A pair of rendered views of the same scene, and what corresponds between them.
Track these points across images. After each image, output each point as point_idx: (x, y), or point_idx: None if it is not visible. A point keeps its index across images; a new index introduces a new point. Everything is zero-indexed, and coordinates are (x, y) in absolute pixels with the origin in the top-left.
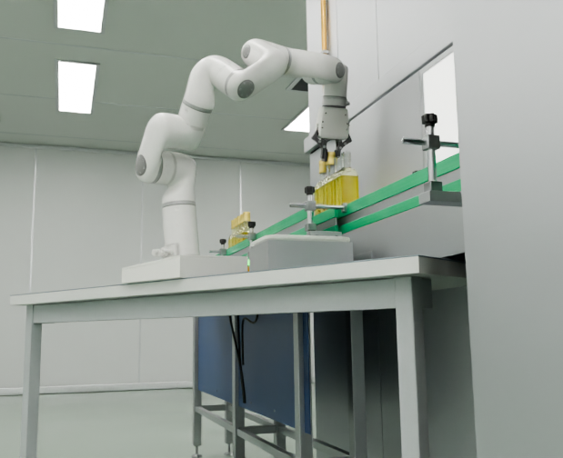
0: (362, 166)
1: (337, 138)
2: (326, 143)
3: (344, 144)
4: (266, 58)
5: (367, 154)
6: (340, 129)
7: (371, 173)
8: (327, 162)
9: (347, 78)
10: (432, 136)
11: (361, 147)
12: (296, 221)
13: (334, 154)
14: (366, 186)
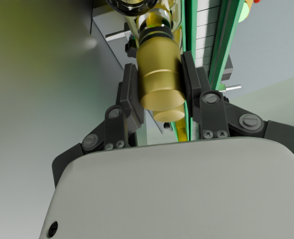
0: (51, 101)
1: (131, 148)
2: (206, 115)
3: (94, 137)
4: None
5: None
6: (106, 223)
7: None
8: (175, 50)
9: None
10: None
11: (41, 164)
12: None
13: (147, 83)
14: (46, 35)
